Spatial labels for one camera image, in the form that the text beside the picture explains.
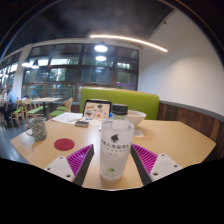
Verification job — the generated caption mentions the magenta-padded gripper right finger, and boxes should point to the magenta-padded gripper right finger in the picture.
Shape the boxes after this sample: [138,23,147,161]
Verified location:
[129,143,184,187]

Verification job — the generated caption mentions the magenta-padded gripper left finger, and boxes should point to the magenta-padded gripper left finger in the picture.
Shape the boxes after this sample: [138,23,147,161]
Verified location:
[44,143,96,187]

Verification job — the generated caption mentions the clear plastic water bottle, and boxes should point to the clear plastic water bottle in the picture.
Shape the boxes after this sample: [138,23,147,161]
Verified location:
[99,103,136,182]

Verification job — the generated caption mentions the flat round red coaster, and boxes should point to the flat round red coaster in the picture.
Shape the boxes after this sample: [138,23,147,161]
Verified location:
[53,137,76,152]

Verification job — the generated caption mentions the white paper napkin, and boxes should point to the white paper napkin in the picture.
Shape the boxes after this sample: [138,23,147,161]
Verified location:
[133,129,145,138]

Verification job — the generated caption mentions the green speckled white mug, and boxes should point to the green speckled white mug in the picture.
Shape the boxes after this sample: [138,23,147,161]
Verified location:
[25,116,48,142]

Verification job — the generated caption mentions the small flat electronic device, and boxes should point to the small flat electronic device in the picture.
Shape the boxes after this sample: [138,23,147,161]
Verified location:
[74,119,91,128]

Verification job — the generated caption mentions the white open booklet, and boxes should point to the white open booklet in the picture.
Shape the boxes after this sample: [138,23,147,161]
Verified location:
[51,111,84,126]

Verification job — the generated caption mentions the white bowl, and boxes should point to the white bowl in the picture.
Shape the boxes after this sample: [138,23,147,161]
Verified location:
[125,109,147,128]

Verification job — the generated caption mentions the light wooden dining table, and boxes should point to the light wooden dining table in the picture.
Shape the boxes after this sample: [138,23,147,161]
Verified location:
[30,96,63,118]

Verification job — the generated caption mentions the green upholstered bench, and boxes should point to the green upholstered bench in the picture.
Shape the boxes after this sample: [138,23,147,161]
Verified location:
[79,86,161,121]

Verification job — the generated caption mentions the person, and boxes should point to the person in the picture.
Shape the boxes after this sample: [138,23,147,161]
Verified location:
[0,88,7,114]
[2,85,18,126]

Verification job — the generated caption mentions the round pendant lamps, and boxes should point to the round pendant lamps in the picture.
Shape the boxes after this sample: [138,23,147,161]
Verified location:
[21,43,109,70]

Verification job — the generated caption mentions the long linear ceiling light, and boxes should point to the long linear ceiling light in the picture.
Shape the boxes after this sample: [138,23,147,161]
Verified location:
[89,33,169,54]

